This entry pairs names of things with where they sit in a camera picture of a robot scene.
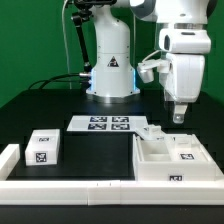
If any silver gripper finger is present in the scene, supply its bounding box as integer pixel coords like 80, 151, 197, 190
173, 102, 187, 124

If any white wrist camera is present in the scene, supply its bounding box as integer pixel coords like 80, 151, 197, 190
137, 59, 168, 83

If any white marker base plate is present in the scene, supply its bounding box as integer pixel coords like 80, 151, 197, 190
67, 115, 148, 132

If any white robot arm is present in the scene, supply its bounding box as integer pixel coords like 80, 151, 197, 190
87, 0, 218, 124

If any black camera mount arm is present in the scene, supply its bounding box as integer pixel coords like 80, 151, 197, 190
68, 0, 117, 72

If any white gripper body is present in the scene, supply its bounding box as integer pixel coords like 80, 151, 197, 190
159, 28, 211, 103

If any white cabinet door panel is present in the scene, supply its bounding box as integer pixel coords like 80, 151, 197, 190
136, 125, 165, 140

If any white hanging cable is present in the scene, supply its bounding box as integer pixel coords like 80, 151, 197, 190
61, 0, 74, 90

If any white U-shaped boundary frame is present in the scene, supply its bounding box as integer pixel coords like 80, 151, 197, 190
0, 144, 224, 205

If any white cabinet top block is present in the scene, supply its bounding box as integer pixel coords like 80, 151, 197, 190
25, 129, 60, 166

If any black cable bundle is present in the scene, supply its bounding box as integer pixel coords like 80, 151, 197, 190
27, 72, 92, 91

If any white cabinet body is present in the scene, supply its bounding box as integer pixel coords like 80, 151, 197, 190
132, 135, 216, 181

